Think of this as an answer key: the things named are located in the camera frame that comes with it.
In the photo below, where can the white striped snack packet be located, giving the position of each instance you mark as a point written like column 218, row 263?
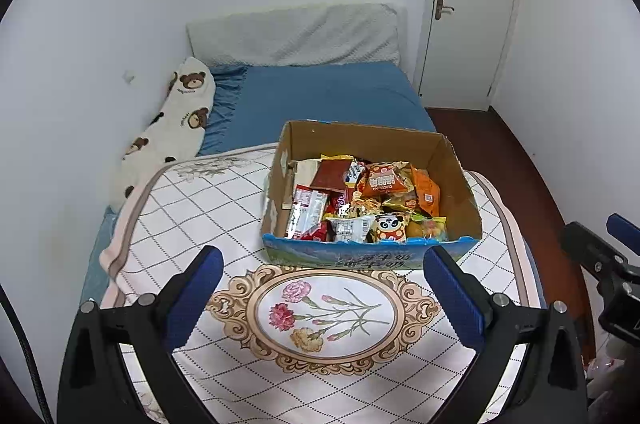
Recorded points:
column 351, row 230

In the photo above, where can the bear print long pillow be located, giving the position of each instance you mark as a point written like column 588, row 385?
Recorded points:
column 176, row 132

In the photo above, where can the grey dotted pillow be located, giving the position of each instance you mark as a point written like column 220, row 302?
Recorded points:
column 311, row 35

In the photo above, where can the yellow panda snack packet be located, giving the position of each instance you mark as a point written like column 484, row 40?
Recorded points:
column 389, row 227

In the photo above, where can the open cardboard milk box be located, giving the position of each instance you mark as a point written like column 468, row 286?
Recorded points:
column 351, row 196

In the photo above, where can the yellow instant noodle packet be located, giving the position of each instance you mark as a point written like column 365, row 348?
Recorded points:
column 363, row 206

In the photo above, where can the red white bar packet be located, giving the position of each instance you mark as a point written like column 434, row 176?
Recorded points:
column 306, row 212

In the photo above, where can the red triangular snack packet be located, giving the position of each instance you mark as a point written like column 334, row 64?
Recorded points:
column 321, row 232

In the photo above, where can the white door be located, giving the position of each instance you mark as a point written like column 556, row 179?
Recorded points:
column 463, row 54

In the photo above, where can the orange panda snack packet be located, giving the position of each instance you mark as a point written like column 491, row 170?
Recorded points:
column 379, row 179

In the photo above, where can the yellow bread snack packet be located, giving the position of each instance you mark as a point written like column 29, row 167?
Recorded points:
column 402, row 201

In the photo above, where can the colourful candy bag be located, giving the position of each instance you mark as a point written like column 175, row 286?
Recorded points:
column 435, row 227

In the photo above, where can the white quilted floral blanket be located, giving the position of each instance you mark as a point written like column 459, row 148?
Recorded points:
column 345, row 341

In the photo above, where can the orange jelly cup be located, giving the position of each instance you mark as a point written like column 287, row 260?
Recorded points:
column 415, row 229

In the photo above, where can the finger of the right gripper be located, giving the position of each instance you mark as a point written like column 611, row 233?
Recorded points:
column 624, row 231

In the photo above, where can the blue bed sheet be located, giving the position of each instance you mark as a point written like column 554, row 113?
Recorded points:
column 310, row 103

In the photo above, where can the white clear wafer packet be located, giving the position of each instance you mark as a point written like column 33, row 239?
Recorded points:
column 298, row 173

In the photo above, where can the brown chocolate snack packet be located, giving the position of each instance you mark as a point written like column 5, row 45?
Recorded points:
column 330, row 176

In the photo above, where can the bronze door handle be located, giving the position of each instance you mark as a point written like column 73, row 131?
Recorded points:
column 441, row 8

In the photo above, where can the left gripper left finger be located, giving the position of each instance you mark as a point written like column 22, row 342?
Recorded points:
column 95, row 386

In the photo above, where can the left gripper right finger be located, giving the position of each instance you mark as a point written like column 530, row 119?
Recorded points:
column 550, row 385

